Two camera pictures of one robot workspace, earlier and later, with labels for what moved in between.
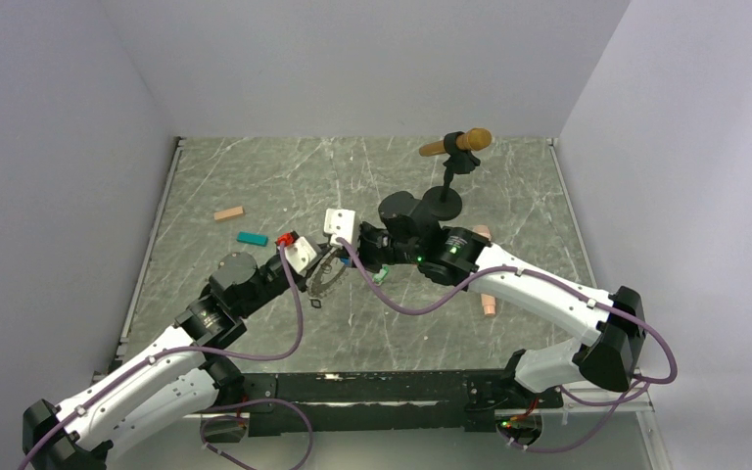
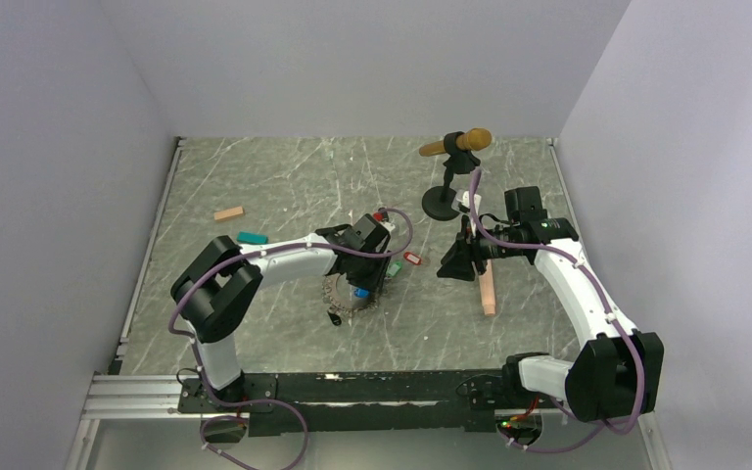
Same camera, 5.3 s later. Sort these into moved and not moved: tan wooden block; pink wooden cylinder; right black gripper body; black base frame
Moved: right black gripper body
Not moved: pink wooden cylinder; tan wooden block; black base frame
